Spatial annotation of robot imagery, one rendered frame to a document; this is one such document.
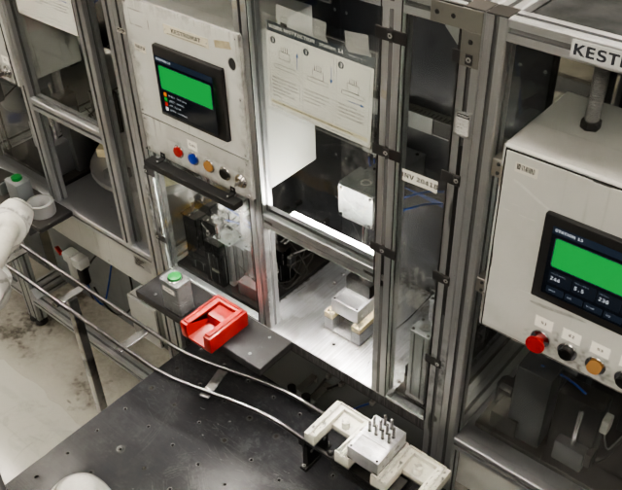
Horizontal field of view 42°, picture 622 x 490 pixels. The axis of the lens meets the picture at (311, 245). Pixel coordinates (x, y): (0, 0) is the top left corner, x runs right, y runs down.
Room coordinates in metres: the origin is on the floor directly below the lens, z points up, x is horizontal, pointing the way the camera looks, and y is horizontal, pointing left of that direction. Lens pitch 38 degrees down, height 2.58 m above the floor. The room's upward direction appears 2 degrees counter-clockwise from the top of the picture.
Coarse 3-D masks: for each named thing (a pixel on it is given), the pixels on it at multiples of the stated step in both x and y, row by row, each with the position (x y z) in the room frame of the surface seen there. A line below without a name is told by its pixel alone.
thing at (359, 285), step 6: (348, 276) 1.76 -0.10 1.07; (354, 276) 1.76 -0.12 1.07; (360, 276) 1.76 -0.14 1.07; (348, 282) 1.75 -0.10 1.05; (354, 282) 1.74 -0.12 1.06; (360, 282) 1.73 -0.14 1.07; (366, 282) 1.73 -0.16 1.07; (348, 288) 1.75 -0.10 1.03; (354, 288) 1.74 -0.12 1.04; (360, 288) 1.73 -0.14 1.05; (366, 288) 1.71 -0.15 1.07; (372, 288) 1.72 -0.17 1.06; (360, 294) 1.73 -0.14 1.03; (366, 294) 1.71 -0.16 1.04; (372, 294) 1.72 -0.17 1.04
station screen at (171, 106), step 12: (156, 60) 1.89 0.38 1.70; (168, 60) 1.86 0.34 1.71; (156, 72) 1.90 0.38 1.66; (180, 72) 1.84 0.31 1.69; (192, 72) 1.81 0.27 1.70; (204, 84) 1.78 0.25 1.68; (168, 96) 1.88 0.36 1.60; (180, 96) 1.85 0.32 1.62; (168, 108) 1.88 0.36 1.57; (180, 108) 1.85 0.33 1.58; (192, 108) 1.82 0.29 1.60; (204, 108) 1.79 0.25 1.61; (192, 120) 1.82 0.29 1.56; (204, 120) 1.79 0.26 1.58; (216, 120) 1.76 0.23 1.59; (216, 132) 1.77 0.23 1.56
